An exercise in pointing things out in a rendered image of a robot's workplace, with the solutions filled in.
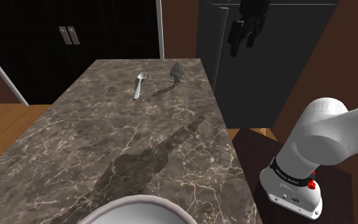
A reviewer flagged dark grey refrigerator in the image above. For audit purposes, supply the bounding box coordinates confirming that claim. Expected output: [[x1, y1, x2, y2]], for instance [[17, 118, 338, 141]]
[[196, 0, 341, 129]]

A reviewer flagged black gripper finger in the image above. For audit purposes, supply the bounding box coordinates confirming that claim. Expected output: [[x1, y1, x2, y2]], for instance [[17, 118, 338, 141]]
[[245, 15, 267, 49], [227, 19, 247, 58]]

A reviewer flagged white bowl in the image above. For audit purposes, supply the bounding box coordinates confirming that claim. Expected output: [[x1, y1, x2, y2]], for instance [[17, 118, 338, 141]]
[[77, 194, 198, 224]]

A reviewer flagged silver spoon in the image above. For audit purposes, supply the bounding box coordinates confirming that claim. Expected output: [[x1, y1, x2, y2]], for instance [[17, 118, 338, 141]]
[[132, 71, 148, 101]]

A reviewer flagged black cabinet with grey handles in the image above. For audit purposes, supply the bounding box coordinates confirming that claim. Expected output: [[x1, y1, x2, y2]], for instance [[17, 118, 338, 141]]
[[0, 0, 165, 106]]

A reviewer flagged dark robot stand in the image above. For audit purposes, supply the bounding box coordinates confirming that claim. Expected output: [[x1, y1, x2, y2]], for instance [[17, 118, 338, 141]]
[[231, 127, 355, 224]]

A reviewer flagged grey-green cone-shaped object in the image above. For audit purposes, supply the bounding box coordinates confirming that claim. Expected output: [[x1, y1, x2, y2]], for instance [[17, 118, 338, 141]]
[[169, 60, 185, 85]]

